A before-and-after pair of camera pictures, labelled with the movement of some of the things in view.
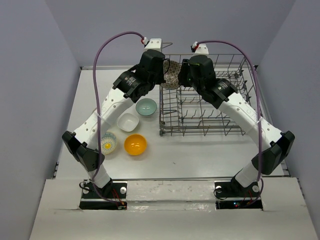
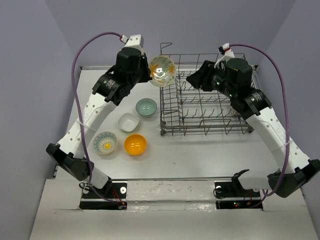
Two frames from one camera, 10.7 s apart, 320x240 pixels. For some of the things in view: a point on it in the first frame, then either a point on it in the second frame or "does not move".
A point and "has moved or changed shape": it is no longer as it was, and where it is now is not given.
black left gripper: [161, 79] -> [142, 61]
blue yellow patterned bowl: [108, 143] does not move
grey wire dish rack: [185, 111] does not move
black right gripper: [182, 75] -> [202, 76]
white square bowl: [128, 122] does not move
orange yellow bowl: [135, 144] does not move
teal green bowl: [146, 107] does not move
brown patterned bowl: [171, 77] has moved or changed shape
